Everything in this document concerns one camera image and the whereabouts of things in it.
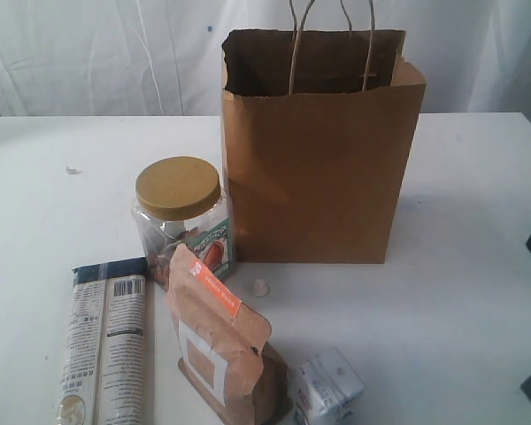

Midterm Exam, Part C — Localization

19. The brown kraft pouch orange label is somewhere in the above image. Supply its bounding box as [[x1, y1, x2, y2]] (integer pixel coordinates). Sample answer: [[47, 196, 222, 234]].
[[167, 244, 292, 424]]

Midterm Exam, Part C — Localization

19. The brown paper shopping bag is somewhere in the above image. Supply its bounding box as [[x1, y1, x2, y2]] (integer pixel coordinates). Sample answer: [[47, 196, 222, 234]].
[[222, 26, 427, 264]]

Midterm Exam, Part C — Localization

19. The small white milk carton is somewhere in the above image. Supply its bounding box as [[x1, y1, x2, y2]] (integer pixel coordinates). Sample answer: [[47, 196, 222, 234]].
[[289, 347, 365, 424]]

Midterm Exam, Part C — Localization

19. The long noodle packet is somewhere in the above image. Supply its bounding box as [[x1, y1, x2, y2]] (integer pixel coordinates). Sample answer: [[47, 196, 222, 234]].
[[56, 258, 148, 424]]

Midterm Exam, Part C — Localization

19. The white backdrop sheet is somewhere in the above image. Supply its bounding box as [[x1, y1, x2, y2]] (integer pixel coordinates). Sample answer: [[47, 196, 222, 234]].
[[0, 1, 531, 121]]

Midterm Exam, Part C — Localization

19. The small white crumpled scrap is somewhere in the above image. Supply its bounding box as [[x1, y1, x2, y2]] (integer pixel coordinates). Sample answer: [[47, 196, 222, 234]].
[[252, 279, 270, 298]]

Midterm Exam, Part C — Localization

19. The clear jar gold lid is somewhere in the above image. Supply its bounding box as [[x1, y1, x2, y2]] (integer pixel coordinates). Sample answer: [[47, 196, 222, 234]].
[[132, 156, 235, 289]]

